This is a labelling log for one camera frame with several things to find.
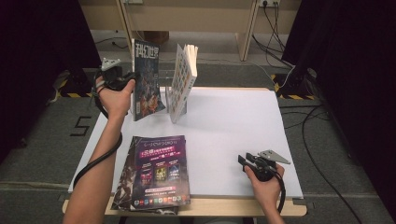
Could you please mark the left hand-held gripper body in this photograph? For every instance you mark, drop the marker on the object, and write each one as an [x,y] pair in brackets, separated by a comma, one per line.
[112,77]

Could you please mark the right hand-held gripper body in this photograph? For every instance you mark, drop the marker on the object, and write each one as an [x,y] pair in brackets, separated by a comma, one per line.
[263,171]

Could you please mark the dark illustrated magazine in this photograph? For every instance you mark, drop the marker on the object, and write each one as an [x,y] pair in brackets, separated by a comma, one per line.
[146,81]

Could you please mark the clear acrylic book rack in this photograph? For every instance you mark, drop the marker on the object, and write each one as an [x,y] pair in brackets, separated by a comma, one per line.
[165,77]

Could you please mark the white book with picture grid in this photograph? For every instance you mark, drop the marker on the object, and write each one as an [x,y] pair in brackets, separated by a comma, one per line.
[182,81]

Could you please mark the magazine with purple back cover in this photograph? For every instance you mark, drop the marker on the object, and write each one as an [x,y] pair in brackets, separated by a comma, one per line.
[162,174]

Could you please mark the black and red magazine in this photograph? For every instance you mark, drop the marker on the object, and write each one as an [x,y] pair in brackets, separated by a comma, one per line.
[123,186]

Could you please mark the person's right hand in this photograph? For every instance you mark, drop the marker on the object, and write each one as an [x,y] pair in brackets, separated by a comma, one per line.
[269,193]

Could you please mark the person's left hand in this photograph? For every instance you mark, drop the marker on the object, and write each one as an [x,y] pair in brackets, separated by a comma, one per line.
[116,102]

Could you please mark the black stand base striped tape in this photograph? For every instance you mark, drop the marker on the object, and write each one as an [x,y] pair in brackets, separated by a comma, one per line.
[70,85]
[292,84]

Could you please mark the white table cover sheet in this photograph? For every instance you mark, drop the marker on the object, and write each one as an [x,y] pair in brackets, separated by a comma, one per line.
[218,124]

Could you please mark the pale cloth strip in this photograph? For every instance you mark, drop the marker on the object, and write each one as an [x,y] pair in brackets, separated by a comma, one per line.
[60,81]

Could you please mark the wooden table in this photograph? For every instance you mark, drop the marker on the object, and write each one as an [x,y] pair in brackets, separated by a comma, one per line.
[211,207]

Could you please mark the black curtain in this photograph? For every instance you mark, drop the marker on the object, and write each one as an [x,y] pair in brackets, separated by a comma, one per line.
[358,77]
[31,62]

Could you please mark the beige desk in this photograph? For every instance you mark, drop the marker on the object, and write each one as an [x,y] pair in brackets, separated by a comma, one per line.
[193,15]

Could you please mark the grey table bracket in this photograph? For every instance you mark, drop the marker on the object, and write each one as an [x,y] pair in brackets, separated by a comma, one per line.
[61,197]
[303,203]

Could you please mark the white wall socket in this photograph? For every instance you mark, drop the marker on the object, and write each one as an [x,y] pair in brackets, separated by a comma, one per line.
[269,3]

